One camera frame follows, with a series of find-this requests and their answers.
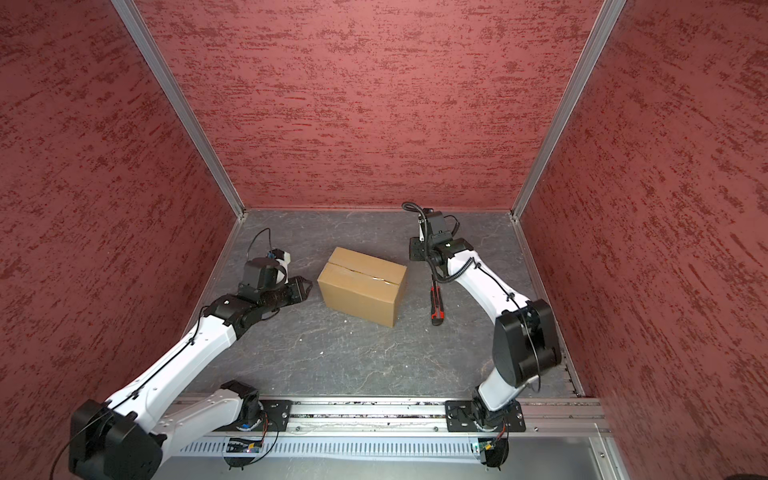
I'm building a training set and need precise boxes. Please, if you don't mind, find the red handled box cutter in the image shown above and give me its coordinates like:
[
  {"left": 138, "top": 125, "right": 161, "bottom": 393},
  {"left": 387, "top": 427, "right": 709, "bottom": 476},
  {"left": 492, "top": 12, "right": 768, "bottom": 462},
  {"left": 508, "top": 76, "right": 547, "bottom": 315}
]
[{"left": 430, "top": 281, "right": 445, "bottom": 326}]

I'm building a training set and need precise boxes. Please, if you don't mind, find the brown cardboard express box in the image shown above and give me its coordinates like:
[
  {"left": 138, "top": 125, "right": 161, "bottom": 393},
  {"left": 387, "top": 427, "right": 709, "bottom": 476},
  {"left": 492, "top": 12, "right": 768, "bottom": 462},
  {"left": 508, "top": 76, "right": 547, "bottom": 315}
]
[{"left": 317, "top": 247, "right": 407, "bottom": 328}]

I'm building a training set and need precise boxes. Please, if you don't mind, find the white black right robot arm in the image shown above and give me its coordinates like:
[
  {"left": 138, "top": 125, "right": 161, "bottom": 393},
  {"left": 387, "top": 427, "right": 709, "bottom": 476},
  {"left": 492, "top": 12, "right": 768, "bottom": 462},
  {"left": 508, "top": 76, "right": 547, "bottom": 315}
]
[{"left": 402, "top": 202, "right": 562, "bottom": 432}]

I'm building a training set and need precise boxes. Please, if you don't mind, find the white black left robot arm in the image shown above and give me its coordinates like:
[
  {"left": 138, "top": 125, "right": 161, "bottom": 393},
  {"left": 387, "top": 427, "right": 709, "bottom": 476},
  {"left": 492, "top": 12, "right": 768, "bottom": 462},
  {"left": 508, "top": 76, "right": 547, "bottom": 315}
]
[{"left": 64, "top": 249, "right": 312, "bottom": 479}]

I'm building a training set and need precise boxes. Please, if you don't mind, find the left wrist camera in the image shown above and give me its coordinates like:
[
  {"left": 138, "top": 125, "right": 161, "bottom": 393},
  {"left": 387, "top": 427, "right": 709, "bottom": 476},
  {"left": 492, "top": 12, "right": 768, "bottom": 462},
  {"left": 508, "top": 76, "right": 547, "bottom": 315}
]
[{"left": 268, "top": 248, "right": 291, "bottom": 268}]

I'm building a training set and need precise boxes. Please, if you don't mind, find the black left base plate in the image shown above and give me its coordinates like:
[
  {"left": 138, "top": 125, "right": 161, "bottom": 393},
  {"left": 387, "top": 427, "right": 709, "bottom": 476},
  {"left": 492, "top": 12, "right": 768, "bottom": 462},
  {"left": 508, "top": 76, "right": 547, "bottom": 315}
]
[{"left": 234, "top": 399, "right": 293, "bottom": 432}]

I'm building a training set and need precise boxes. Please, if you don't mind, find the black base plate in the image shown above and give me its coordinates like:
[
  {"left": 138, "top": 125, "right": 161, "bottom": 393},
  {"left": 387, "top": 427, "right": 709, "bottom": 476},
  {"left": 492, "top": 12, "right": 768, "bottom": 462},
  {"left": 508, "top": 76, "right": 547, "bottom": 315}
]
[
  {"left": 234, "top": 399, "right": 293, "bottom": 432},
  {"left": 444, "top": 399, "right": 526, "bottom": 434}
]

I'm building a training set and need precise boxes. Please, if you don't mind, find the left controller board with wires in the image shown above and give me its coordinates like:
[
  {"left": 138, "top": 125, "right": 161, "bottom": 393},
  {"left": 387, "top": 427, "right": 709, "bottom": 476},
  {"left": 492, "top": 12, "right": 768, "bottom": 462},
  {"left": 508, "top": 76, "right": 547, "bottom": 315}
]
[{"left": 223, "top": 432, "right": 280, "bottom": 470}]

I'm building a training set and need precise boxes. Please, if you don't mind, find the controller board with wires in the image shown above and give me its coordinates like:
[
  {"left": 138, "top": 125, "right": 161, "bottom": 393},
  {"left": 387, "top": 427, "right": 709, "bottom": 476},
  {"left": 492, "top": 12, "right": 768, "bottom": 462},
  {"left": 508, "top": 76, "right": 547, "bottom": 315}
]
[
  {"left": 223, "top": 432, "right": 280, "bottom": 470},
  {"left": 475, "top": 429, "right": 509, "bottom": 469}
]

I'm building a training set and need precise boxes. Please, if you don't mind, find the white slotted cable duct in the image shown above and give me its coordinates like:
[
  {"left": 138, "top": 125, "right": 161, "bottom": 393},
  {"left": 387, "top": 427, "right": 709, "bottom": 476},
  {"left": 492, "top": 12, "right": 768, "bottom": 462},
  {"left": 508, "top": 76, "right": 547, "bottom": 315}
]
[{"left": 178, "top": 436, "right": 479, "bottom": 462}]

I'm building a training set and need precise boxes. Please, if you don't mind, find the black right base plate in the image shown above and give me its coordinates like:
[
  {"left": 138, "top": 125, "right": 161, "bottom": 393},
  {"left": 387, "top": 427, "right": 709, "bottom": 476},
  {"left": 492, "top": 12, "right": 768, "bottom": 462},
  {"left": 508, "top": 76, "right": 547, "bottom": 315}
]
[{"left": 444, "top": 399, "right": 526, "bottom": 434}]

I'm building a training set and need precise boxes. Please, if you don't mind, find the aluminium front rail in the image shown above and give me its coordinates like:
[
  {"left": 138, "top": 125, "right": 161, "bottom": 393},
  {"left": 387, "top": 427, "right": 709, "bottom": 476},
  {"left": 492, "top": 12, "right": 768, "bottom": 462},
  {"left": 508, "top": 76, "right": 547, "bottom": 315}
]
[{"left": 286, "top": 396, "right": 612, "bottom": 437}]

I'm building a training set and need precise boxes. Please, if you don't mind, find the right controller board with wires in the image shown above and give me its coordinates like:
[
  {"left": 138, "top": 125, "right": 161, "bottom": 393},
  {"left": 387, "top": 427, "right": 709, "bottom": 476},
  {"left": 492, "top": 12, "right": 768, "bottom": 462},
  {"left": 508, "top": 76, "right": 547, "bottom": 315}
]
[{"left": 475, "top": 429, "right": 509, "bottom": 469}]

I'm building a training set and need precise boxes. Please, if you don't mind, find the aluminium right corner post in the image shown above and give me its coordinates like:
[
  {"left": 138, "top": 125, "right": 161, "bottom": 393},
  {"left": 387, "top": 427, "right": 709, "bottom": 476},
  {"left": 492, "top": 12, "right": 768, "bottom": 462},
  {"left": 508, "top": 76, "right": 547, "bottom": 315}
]
[{"left": 511, "top": 0, "right": 628, "bottom": 220}]

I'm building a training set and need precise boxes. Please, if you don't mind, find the aluminium corner post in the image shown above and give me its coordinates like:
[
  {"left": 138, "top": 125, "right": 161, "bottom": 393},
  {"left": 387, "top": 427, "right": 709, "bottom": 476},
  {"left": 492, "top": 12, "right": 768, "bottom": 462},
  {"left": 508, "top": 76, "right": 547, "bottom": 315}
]
[
  {"left": 110, "top": 0, "right": 246, "bottom": 220},
  {"left": 511, "top": 0, "right": 628, "bottom": 220}
]

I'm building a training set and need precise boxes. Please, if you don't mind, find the aluminium left corner post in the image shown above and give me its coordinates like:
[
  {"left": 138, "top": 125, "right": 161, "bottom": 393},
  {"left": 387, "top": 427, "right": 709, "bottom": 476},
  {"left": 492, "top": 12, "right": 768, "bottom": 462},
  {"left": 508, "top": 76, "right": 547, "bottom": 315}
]
[{"left": 110, "top": 0, "right": 246, "bottom": 220}]

